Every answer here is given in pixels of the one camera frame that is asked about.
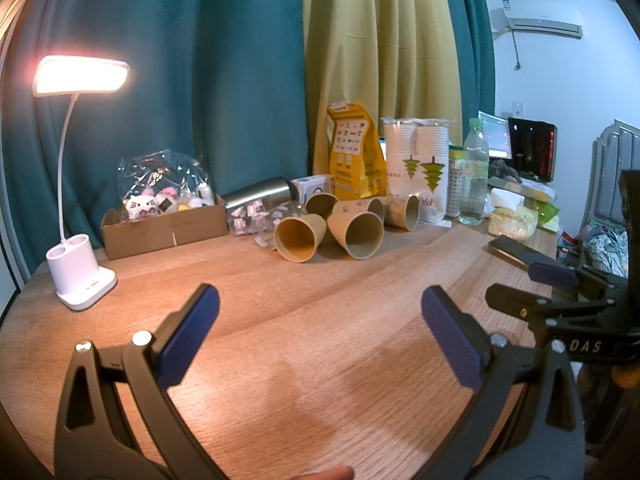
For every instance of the beige printed paper cup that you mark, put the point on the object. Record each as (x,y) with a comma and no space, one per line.
(321,204)
(357,232)
(402,211)
(374,207)

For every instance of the teal curtain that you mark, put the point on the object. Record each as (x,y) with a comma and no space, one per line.
(200,85)
(470,35)

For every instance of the white tissue pack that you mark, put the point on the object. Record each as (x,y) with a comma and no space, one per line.
(505,197)

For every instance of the clear bag of small packets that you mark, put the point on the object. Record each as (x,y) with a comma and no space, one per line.
(245,220)

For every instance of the black box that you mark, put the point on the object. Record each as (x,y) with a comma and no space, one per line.
(532,150)

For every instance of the sleeve of white paper cups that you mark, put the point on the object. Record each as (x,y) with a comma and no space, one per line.
(415,160)

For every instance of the green packet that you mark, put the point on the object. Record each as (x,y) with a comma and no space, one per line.
(547,210)

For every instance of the clear water bottle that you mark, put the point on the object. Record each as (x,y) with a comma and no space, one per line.
(474,180)

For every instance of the white air conditioner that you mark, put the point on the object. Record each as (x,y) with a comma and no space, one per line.
(545,15)

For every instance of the white wall socket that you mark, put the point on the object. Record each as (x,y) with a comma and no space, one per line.
(516,109)

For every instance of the laptop screen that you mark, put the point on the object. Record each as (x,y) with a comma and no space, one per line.
(495,135)

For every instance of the white perforated container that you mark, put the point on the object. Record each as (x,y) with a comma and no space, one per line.
(454,185)

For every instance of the person's left hand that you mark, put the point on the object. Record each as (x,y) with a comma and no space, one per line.
(327,474)

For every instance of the steel thermos bottle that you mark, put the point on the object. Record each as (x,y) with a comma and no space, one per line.
(260,191)

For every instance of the white desk lamp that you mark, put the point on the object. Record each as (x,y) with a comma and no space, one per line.
(82,75)

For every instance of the small white box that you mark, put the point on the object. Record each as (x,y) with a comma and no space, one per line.
(312,187)

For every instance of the black smartphone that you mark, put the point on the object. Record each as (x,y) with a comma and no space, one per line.
(515,252)

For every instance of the yellow curtain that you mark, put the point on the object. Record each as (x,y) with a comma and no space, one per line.
(380,50)

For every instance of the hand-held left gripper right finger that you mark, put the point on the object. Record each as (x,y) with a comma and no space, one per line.
(452,340)

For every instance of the cardboard box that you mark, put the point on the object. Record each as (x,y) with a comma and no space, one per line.
(160,234)

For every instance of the grey chair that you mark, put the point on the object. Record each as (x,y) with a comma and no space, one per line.
(607,170)

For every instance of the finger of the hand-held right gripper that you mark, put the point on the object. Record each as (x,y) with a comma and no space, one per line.
(550,274)
(515,305)

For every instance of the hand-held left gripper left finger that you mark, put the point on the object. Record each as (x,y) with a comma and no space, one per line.
(187,340)

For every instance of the clear bag of plush toys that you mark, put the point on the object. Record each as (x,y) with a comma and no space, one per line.
(145,206)

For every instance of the pile of clothes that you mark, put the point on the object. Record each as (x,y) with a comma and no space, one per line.
(602,252)

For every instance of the yellow paper cup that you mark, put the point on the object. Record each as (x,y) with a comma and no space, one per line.
(300,232)

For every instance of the yellow paper bag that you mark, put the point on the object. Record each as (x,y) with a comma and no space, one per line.
(352,150)

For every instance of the yellow packet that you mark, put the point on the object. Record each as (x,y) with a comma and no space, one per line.
(512,222)

